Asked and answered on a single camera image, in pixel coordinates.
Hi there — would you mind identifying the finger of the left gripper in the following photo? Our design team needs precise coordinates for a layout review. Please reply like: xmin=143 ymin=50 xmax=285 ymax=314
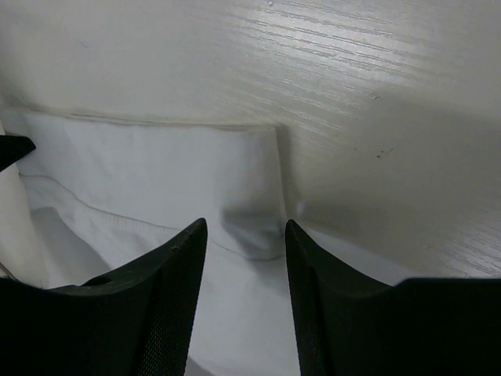
xmin=0 ymin=135 xmax=36 ymax=171

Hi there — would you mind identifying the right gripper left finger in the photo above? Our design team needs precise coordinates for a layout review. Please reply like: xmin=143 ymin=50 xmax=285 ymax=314
xmin=1 ymin=219 xmax=207 ymax=375

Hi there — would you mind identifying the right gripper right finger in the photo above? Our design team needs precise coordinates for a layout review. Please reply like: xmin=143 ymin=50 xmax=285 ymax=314
xmin=285 ymin=220 xmax=500 ymax=375

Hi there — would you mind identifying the white skirt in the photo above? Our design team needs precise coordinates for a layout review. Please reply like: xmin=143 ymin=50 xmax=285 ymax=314
xmin=1 ymin=109 xmax=300 ymax=375

